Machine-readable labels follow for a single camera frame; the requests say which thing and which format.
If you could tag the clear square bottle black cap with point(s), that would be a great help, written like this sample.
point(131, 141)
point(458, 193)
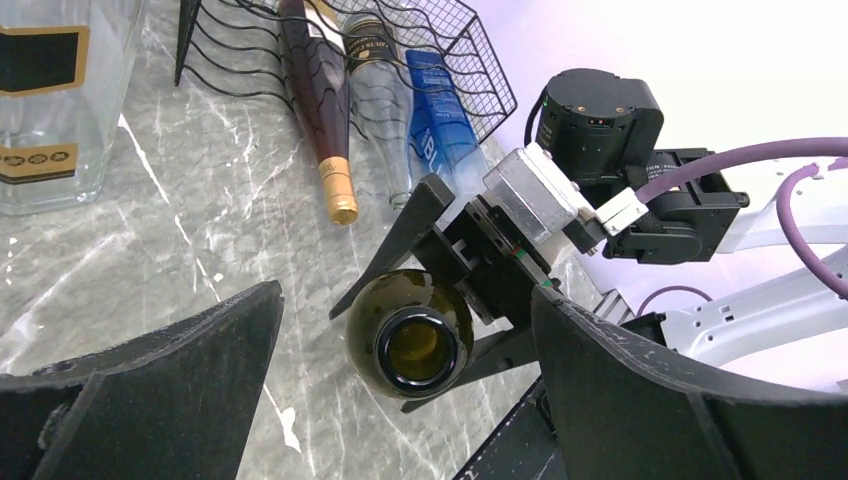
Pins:
point(65, 70)

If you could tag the dark gold-foil wine bottle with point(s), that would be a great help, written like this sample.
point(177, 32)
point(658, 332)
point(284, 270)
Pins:
point(314, 57)

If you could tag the dark green wine bottle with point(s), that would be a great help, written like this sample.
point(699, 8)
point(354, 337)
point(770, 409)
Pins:
point(409, 335)

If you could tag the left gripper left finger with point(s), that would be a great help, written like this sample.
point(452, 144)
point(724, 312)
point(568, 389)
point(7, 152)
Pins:
point(175, 403)

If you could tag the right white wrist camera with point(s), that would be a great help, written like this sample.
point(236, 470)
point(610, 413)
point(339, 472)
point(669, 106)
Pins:
point(549, 209)

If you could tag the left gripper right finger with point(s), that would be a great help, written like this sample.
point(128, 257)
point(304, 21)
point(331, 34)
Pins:
point(625, 407)

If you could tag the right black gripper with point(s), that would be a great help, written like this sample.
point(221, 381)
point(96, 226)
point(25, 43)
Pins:
point(483, 255)

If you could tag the blue square glass bottle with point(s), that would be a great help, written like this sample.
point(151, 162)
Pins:
point(444, 141)

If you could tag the black wire wine rack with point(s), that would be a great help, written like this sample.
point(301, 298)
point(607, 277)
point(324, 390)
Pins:
point(231, 48)

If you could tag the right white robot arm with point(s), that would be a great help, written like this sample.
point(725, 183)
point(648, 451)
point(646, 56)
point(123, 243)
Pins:
point(601, 131)

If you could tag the aluminium frame rail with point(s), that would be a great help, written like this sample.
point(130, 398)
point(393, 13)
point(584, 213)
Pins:
point(613, 308)

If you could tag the clear slim empty bottle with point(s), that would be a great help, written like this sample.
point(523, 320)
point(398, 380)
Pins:
point(381, 96)

